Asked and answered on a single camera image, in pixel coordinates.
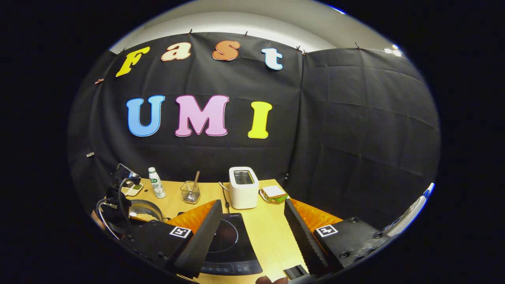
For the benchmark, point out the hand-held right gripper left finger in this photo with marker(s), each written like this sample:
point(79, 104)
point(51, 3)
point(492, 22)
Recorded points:
point(197, 244)

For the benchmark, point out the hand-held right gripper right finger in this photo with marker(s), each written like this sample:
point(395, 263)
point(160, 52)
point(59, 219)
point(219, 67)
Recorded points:
point(305, 240)

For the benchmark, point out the stainless steel pot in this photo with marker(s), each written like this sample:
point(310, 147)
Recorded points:
point(148, 208)

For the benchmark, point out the black induction cooktop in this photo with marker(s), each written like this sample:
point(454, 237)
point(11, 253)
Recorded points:
point(232, 252)

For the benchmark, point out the white divided plate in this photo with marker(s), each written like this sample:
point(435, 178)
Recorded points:
point(134, 191)

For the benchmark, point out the pile of yellow soybeans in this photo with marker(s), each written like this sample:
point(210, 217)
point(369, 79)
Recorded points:
point(146, 217)

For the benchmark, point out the white green-capped drink bottle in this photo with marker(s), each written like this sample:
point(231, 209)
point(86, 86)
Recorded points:
point(158, 185)

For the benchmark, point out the sandwich on plate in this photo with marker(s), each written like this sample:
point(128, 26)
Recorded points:
point(274, 193)

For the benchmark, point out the white toaster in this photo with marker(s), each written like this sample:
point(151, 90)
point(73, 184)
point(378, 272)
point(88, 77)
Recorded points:
point(244, 193)

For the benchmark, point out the black backdrop cloth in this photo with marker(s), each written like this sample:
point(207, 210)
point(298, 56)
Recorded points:
point(355, 138)

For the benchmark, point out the ceiling light panel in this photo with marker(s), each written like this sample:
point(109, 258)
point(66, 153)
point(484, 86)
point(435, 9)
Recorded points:
point(393, 50)

